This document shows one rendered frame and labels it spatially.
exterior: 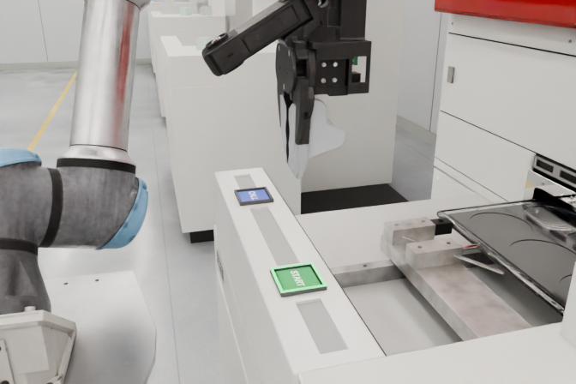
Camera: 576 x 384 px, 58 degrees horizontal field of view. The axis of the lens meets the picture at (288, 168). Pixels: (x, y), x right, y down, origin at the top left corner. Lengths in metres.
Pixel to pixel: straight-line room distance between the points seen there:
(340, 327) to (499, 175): 0.75
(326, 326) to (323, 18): 0.32
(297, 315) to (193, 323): 1.63
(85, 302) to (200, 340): 1.24
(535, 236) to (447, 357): 0.45
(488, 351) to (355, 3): 0.36
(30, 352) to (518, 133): 0.95
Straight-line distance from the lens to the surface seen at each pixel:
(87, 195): 0.80
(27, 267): 0.75
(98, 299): 0.91
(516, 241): 0.93
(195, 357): 2.05
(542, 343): 0.60
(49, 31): 8.61
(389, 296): 0.88
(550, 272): 0.86
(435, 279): 0.83
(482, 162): 1.29
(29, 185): 0.78
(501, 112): 1.22
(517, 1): 1.11
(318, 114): 0.54
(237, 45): 0.52
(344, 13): 0.54
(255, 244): 0.72
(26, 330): 0.69
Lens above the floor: 1.31
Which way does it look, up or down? 20 degrees down
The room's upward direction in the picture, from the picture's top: straight up
